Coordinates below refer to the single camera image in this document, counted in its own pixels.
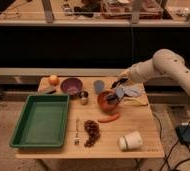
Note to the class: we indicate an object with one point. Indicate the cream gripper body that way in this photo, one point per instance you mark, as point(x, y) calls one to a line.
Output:
point(125, 75)

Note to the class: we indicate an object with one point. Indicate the black dish brush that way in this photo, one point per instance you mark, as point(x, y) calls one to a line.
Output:
point(115, 91)

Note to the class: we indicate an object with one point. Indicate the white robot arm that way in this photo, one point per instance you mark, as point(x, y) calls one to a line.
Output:
point(164, 63)

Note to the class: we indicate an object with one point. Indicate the red bowl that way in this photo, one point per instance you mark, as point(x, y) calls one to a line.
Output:
point(103, 104)

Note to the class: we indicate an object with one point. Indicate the purple bowl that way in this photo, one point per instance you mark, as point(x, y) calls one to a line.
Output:
point(71, 86)

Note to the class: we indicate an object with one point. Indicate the light blue cloth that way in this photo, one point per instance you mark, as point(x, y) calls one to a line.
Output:
point(131, 91)

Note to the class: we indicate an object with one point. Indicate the yellow banana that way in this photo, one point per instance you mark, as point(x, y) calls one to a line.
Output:
point(134, 102)

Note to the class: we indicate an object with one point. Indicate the blue plastic cup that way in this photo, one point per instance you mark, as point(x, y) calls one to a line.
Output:
point(98, 86)

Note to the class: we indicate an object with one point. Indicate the wooden table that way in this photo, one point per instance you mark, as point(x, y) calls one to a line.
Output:
point(132, 119)

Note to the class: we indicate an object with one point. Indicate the small metal cup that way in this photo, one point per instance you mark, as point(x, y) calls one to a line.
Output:
point(83, 96)

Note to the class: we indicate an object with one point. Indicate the bunch of dark grapes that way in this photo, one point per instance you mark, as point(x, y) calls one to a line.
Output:
point(93, 130)

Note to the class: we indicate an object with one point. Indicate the white paper cup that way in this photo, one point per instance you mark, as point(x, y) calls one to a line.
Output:
point(130, 141)

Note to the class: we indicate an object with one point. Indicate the orange fruit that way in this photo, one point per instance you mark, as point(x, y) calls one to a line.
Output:
point(53, 80)

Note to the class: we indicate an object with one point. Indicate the black power box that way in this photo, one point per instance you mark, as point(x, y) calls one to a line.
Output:
point(183, 133)

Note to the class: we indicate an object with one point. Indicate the grey sponge block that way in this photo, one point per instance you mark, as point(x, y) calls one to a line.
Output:
point(48, 90)

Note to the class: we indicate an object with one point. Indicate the metal fork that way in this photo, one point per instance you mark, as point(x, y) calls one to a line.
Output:
point(76, 138)

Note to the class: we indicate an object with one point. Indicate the green plastic tray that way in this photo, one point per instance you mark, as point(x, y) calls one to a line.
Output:
point(42, 122)

